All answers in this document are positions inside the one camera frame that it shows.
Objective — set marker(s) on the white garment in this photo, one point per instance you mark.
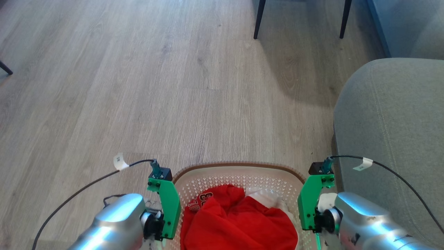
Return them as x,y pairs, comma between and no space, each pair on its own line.
269,198

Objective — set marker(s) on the beige perforated laundry basket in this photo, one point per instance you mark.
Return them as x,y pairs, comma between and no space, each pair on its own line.
239,175

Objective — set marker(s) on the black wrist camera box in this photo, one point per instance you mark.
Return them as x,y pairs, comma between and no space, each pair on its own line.
164,173
318,168

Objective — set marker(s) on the black furniture leg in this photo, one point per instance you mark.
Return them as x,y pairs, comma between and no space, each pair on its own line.
6,68
259,19
345,19

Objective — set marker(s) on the blue-grey upholstered furniture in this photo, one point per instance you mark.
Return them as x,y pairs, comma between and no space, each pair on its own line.
406,26

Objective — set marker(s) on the grey fabric sofa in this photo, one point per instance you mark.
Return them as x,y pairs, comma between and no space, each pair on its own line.
392,139

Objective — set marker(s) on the red printed garment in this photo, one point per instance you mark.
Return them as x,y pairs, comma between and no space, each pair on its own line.
236,222

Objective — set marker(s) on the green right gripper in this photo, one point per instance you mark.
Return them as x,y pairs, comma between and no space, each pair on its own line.
307,205

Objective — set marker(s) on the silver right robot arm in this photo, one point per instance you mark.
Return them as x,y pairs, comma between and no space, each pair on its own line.
367,225

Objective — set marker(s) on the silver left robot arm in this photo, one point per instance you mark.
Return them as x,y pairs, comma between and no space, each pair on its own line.
114,222

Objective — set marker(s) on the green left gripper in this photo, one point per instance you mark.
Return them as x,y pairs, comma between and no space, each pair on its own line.
171,208

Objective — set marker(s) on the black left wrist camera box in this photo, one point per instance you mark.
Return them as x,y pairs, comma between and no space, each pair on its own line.
164,173

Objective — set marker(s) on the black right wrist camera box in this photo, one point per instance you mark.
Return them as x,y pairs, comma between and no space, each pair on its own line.
318,168

